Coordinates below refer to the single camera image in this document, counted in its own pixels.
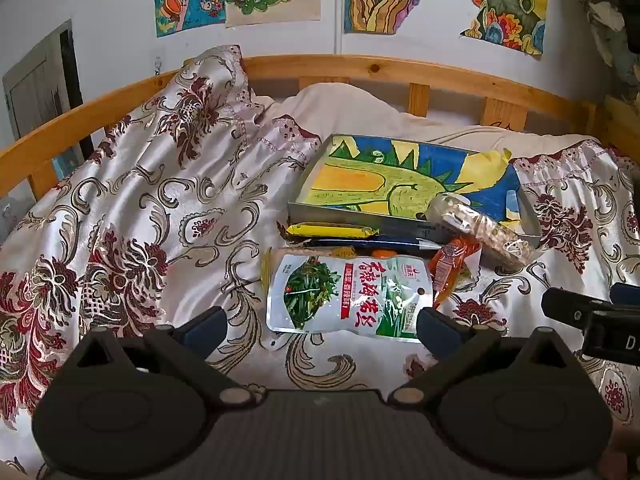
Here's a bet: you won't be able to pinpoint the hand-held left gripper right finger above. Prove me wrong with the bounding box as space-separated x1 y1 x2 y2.
387 307 581 408

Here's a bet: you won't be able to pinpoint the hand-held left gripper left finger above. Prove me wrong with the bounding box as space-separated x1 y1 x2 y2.
65 306 253 408

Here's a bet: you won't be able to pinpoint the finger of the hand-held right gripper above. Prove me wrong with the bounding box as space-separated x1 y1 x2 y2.
541 286 610 335
610 282 640 307

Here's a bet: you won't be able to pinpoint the orange sausage packet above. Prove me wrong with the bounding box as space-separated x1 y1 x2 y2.
429 235 483 308

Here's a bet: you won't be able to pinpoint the dark blue snack packet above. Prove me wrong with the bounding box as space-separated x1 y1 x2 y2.
300 235 443 254

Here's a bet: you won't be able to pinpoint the green seaweed snack packet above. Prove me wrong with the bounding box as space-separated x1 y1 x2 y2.
266 252 435 343

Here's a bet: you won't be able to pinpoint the clear nut bar packet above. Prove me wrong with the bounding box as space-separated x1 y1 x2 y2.
427 192 535 267

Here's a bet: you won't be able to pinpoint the yellow snack packet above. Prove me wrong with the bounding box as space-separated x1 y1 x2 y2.
286 222 381 241

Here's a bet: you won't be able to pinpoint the colourful cardboard box tray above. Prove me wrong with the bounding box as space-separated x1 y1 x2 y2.
287 132 543 261

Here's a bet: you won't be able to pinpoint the floral satin blanket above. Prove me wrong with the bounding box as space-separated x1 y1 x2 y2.
0 45 640 476

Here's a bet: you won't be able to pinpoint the colourful dinosaur drawing paper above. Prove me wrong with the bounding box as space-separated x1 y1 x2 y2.
297 135 523 226

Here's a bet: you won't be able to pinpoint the cream pillow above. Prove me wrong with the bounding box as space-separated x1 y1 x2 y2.
252 82 606 161

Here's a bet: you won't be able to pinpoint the hanging clothes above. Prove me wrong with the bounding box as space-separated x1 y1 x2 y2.
574 0 640 106

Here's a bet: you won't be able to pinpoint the grey door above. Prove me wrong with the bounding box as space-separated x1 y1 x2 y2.
2 20 85 161

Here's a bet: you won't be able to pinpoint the wooden bed frame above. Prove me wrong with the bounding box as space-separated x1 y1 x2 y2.
0 55 640 201

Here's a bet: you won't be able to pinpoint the green hill flowers wall poster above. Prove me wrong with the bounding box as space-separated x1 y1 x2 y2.
454 0 549 59

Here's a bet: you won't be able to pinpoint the white wall pipe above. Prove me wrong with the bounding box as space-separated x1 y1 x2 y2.
332 0 347 56

